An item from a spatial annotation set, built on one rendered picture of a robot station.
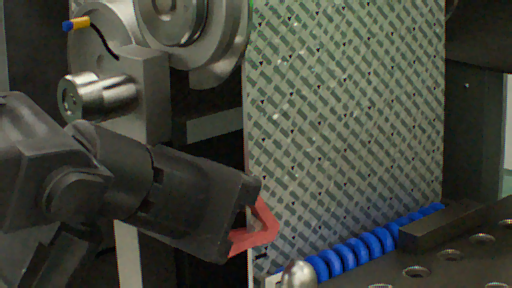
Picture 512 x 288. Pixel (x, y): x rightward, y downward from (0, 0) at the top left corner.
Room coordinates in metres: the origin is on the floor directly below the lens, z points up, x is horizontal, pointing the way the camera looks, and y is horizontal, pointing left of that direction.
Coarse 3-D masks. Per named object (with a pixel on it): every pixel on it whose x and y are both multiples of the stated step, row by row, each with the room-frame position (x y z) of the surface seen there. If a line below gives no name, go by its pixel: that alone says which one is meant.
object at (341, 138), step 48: (336, 48) 0.80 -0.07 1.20; (384, 48) 0.84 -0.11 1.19; (432, 48) 0.88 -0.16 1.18; (288, 96) 0.77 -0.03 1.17; (336, 96) 0.80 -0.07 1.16; (384, 96) 0.84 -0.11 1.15; (432, 96) 0.88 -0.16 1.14; (288, 144) 0.77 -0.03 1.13; (336, 144) 0.80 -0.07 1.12; (384, 144) 0.84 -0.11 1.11; (432, 144) 0.88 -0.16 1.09; (288, 192) 0.77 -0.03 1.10; (336, 192) 0.80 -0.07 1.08; (384, 192) 0.84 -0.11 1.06; (432, 192) 0.88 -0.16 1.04; (288, 240) 0.76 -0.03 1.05; (336, 240) 0.80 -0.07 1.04
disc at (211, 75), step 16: (240, 0) 0.73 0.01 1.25; (240, 16) 0.74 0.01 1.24; (240, 32) 0.74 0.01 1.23; (224, 48) 0.75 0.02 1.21; (240, 48) 0.74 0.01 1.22; (224, 64) 0.75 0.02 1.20; (176, 80) 0.80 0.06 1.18; (192, 80) 0.78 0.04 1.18; (208, 80) 0.76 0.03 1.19; (224, 80) 0.75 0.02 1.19
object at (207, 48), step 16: (208, 0) 0.75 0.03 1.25; (224, 0) 0.74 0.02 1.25; (208, 16) 0.75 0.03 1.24; (224, 16) 0.74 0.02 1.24; (144, 32) 0.81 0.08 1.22; (208, 32) 0.75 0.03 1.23; (224, 32) 0.74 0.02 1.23; (160, 48) 0.79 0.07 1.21; (176, 48) 0.78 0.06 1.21; (192, 48) 0.76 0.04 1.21; (208, 48) 0.75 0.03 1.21; (176, 64) 0.78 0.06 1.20; (192, 64) 0.76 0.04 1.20; (208, 64) 0.76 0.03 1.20
